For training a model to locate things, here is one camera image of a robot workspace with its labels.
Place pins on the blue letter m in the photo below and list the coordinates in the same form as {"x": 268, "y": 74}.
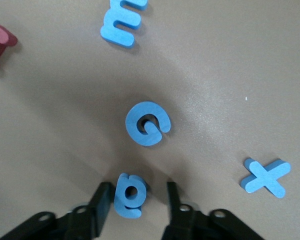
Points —
{"x": 117, "y": 35}

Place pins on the red letter I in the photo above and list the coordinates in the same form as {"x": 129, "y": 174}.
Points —
{"x": 0, "y": 37}

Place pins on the blue letter g lowercase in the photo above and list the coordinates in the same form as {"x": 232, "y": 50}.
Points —
{"x": 120, "y": 200}

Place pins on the brown paper table cover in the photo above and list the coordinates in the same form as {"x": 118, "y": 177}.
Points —
{"x": 215, "y": 75}

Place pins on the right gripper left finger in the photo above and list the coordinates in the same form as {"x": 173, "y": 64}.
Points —
{"x": 95, "y": 215}

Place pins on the blue letter X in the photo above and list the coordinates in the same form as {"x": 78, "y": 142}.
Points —
{"x": 263, "y": 177}

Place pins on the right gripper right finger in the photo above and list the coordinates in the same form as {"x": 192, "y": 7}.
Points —
{"x": 182, "y": 225}

